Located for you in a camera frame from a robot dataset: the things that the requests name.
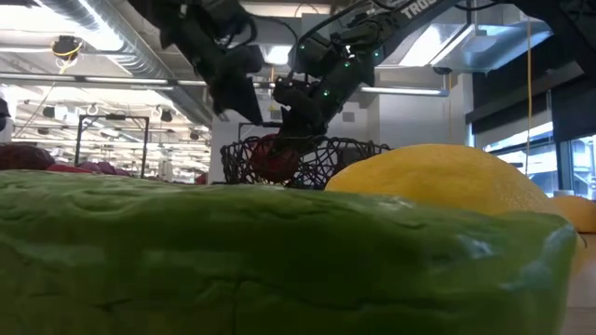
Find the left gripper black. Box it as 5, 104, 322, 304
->
204, 44, 264, 126

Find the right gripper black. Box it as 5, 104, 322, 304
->
272, 78, 330, 157

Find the red pomegranate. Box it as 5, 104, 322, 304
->
250, 133, 303, 184

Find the green ridged gourd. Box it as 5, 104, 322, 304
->
0, 169, 579, 335

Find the yellow lemon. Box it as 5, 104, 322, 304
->
324, 143, 558, 218

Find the red chili pepper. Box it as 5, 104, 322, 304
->
45, 163, 94, 175

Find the orange yellow mango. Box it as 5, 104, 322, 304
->
549, 194, 596, 235

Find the long ceiling tube light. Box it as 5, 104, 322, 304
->
0, 72, 451, 98

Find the small black rig frame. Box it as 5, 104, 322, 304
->
237, 121, 283, 141

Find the dark woven wire basket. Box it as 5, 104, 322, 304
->
219, 134, 392, 191

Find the round spiral air duct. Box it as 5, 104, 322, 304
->
41, 0, 215, 127

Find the large black rig frame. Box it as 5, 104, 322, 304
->
74, 114, 151, 181

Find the black ceiling device yellow cable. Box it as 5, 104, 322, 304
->
49, 34, 86, 61

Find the silver rectangular air duct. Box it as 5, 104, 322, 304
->
376, 18, 555, 75

